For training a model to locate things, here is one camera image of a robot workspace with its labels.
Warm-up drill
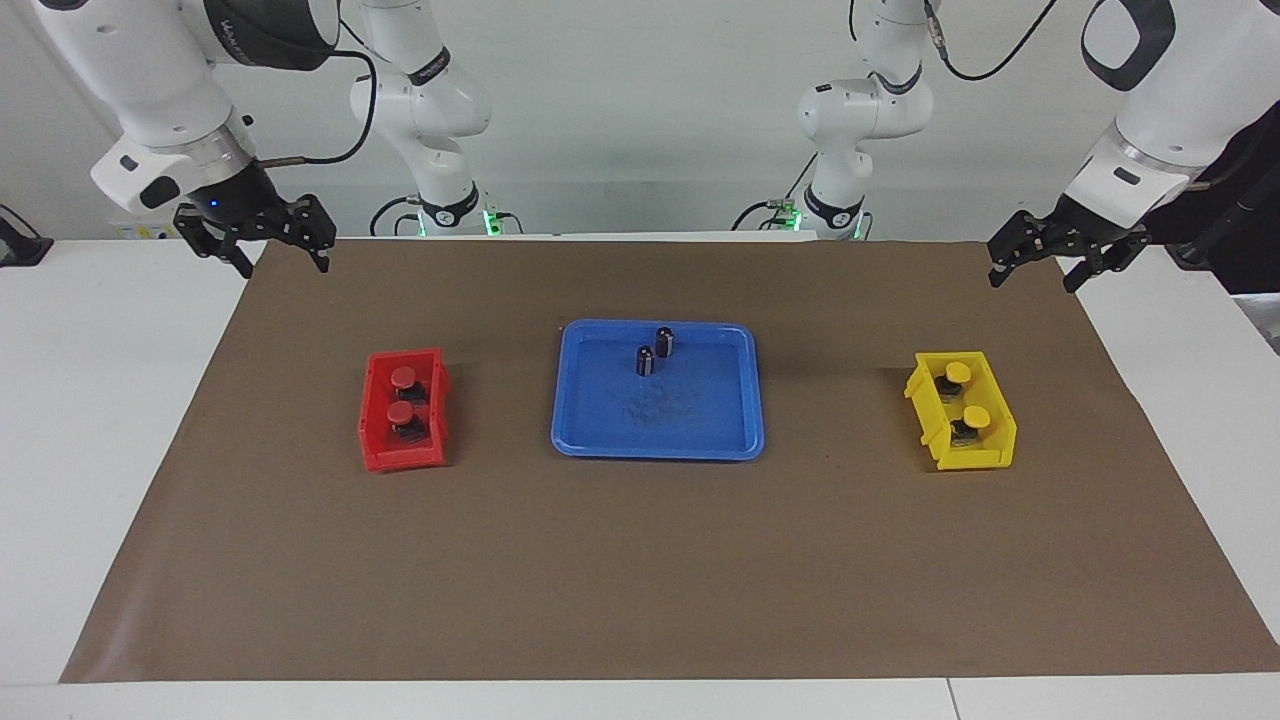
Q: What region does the brown table mat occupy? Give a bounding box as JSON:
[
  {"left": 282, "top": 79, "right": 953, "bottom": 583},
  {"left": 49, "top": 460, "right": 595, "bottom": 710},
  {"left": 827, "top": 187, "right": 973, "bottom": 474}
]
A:
[{"left": 60, "top": 238, "right": 1280, "bottom": 684}]

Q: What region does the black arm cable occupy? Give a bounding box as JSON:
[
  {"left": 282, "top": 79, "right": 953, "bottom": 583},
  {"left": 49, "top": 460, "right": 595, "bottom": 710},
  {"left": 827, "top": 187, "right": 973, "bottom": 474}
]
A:
[
  {"left": 922, "top": 0, "right": 1061, "bottom": 83},
  {"left": 250, "top": 45, "right": 381, "bottom": 167}
]

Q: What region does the black clamp mount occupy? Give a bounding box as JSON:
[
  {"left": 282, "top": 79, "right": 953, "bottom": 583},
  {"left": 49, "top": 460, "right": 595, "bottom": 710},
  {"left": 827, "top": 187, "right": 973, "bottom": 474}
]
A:
[{"left": 0, "top": 205, "right": 54, "bottom": 268}]

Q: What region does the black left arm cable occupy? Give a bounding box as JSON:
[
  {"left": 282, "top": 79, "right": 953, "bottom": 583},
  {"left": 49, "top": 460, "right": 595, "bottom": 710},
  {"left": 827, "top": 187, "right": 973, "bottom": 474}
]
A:
[{"left": 922, "top": 0, "right": 1061, "bottom": 83}]

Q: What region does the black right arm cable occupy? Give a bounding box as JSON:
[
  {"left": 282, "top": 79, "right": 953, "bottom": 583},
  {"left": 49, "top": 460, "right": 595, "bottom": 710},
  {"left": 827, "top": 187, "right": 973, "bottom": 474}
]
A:
[{"left": 250, "top": 45, "right": 381, "bottom": 167}]

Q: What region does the red plastic bin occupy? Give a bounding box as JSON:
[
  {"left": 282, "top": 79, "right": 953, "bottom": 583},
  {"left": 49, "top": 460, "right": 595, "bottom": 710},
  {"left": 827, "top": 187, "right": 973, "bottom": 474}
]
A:
[{"left": 358, "top": 347, "right": 452, "bottom": 473}]

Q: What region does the black base cable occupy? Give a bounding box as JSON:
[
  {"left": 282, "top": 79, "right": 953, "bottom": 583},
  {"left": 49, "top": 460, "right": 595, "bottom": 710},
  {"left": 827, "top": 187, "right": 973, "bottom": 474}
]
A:
[
  {"left": 730, "top": 150, "right": 819, "bottom": 233},
  {"left": 368, "top": 195, "right": 421, "bottom": 238}
]

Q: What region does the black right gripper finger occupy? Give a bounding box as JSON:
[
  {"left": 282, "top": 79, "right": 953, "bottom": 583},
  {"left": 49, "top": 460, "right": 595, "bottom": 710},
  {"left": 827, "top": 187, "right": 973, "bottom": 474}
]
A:
[
  {"left": 174, "top": 206, "right": 256, "bottom": 280},
  {"left": 284, "top": 194, "right": 337, "bottom": 274}
]

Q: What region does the yellow plastic bin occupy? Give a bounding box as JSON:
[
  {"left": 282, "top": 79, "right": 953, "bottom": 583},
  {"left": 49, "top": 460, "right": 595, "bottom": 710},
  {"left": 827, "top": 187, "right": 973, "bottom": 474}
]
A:
[{"left": 904, "top": 350, "right": 1018, "bottom": 472}]

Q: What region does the black left base cable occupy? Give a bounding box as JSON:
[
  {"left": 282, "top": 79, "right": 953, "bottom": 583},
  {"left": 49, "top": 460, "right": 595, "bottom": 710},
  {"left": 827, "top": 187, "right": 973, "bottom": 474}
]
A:
[{"left": 730, "top": 150, "right": 819, "bottom": 233}]

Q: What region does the black right base cable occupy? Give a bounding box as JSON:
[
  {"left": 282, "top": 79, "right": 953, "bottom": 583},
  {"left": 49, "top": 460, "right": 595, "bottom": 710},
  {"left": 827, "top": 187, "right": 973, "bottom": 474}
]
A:
[{"left": 368, "top": 195, "right": 421, "bottom": 238}]

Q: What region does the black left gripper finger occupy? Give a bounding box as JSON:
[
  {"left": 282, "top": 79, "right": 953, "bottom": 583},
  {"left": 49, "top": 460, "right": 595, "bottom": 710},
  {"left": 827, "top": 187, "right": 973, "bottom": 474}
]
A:
[
  {"left": 1061, "top": 231, "right": 1152, "bottom": 294},
  {"left": 987, "top": 209, "right": 1047, "bottom": 290}
]

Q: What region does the blue plastic tray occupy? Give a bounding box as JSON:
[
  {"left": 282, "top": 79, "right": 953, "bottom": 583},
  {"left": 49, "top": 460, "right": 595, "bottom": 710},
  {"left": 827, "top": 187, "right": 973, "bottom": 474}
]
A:
[{"left": 550, "top": 319, "right": 766, "bottom": 461}]

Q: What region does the black bulky equipment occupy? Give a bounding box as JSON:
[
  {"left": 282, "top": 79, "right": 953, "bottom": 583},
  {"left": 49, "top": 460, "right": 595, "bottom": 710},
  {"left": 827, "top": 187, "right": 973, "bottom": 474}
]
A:
[{"left": 1165, "top": 100, "right": 1280, "bottom": 296}]

